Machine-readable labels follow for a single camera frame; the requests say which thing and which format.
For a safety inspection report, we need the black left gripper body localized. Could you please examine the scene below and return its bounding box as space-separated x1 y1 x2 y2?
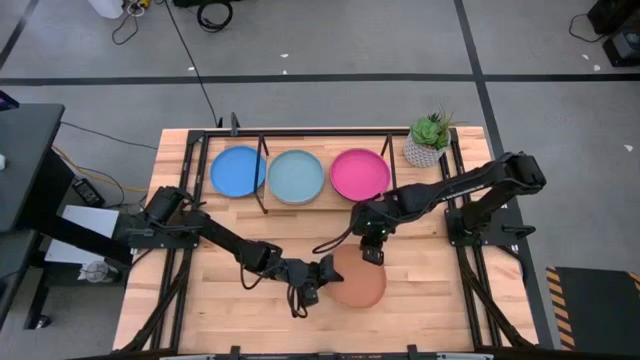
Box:
284 257 326 306

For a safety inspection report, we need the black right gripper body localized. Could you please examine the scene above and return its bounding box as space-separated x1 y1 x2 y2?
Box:
349 198 397 250

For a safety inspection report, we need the terracotta orange plate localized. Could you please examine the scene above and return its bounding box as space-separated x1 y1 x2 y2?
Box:
327 243 388 310

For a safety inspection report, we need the pink plate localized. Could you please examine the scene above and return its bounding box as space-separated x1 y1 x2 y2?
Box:
329 147 392 203

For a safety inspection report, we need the light teal plate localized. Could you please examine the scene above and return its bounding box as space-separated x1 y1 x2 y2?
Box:
267 148 326 206

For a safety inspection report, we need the succulent in white pot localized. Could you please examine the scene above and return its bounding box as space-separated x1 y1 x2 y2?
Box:
402 107 456 169

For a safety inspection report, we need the blue plate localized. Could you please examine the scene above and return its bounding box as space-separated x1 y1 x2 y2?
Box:
209 145 267 199

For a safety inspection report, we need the clear plastic item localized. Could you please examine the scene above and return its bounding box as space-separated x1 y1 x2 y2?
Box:
77 259 121 284

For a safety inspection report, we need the white panel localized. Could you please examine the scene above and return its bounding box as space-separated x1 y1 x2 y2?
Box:
43 204 121 266

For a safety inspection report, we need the black power adapter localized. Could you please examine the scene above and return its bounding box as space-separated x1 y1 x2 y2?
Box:
71 178 106 209

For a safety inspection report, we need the hazard striped black mat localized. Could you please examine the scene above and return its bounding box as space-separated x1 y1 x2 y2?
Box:
544 266 640 354

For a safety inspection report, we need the black desk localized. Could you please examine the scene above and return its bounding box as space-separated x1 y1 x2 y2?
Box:
0 102 132 331

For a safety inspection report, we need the black floor equipment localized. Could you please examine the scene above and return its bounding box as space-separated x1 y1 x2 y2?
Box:
587 0 640 69

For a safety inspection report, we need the white floor container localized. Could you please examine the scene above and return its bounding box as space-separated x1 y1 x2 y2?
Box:
88 0 125 20

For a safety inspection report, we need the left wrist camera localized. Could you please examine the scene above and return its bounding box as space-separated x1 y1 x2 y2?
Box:
298 284 321 309

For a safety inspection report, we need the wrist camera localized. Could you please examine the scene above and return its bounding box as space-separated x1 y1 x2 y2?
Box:
360 243 386 267
298 284 321 309

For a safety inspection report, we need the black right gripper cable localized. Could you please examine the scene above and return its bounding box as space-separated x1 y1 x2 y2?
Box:
312 219 361 255

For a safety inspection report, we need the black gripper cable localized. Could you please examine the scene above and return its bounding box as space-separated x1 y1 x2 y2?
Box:
312 219 361 255
238 259 310 320

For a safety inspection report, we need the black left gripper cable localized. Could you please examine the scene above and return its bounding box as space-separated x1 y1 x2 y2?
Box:
238 259 310 320

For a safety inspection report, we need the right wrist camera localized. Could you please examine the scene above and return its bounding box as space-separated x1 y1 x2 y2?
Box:
360 243 386 267

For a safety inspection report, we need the black metal rack frame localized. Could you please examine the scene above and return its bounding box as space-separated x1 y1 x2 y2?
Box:
252 132 400 216

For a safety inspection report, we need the black rig frame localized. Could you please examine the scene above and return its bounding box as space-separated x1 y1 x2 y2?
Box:
119 127 540 360

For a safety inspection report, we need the long black floor cable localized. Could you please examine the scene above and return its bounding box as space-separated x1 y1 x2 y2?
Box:
163 0 221 129

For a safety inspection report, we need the yellow floor cable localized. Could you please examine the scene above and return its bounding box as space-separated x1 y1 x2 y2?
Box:
49 144 151 194

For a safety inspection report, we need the coiled black cable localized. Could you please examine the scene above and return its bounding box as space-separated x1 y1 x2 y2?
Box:
196 0 235 34

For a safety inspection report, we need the thin black looped cable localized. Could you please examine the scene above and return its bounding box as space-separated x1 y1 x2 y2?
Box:
110 4 146 46

